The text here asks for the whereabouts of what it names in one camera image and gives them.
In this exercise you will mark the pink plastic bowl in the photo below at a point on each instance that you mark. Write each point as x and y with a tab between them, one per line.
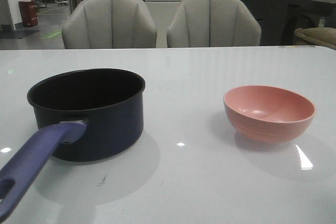
268	114

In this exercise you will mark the right beige upholstered chair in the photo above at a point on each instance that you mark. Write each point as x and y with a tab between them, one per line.
213	23

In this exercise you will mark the beige upholstered chair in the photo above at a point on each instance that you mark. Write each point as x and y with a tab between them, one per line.
213	23
109	24

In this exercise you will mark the left beige upholstered chair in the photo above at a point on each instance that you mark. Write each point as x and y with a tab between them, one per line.
109	24

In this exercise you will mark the dark side table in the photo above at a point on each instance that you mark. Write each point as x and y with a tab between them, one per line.
307	14

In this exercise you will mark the red trash bin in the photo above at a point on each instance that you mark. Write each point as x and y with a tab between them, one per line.
28	13

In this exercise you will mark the tan cushion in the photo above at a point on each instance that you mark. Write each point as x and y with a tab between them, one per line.
318	36

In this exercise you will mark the dark blue saucepan purple handle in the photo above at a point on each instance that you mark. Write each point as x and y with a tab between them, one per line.
82	116

